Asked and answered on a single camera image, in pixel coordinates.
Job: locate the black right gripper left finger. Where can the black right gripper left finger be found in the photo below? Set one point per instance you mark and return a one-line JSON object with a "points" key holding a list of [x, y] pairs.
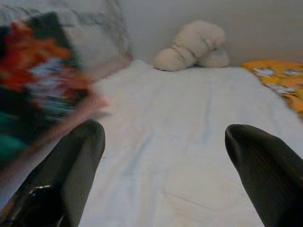
{"points": [[61, 175]]}

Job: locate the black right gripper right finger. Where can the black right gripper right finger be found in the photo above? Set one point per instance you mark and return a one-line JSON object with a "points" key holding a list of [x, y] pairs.
{"points": [[270, 170]]}

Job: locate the yellow printed cloth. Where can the yellow printed cloth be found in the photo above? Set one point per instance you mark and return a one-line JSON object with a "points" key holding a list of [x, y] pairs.
{"points": [[279, 75]]}

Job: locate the white quilted mattress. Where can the white quilted mattress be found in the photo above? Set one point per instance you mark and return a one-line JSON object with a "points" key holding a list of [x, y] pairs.
{"points": [[180, 132]]}

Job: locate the white plush toy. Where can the white plush toy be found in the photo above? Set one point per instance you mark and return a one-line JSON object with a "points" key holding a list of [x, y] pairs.
{"points": [[191, 47]]}

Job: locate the grey floral patterned cloth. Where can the grey floral patterned cloth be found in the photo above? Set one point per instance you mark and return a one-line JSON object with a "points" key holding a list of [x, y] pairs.
{"points": [[94, 26]]}

